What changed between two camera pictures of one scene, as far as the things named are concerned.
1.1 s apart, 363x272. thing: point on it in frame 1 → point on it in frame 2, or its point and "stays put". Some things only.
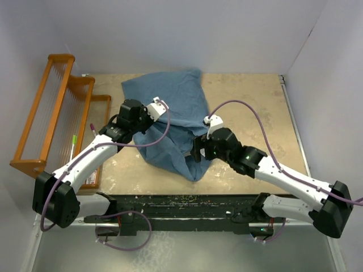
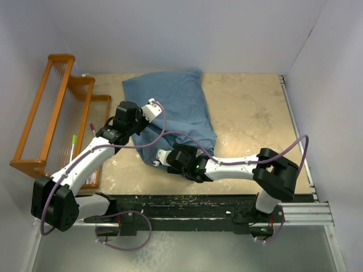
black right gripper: [200, 142] → [189, 150]
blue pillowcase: [185, 94] stays put
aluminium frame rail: [295, 125] stays put
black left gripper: [143, 110] stays put
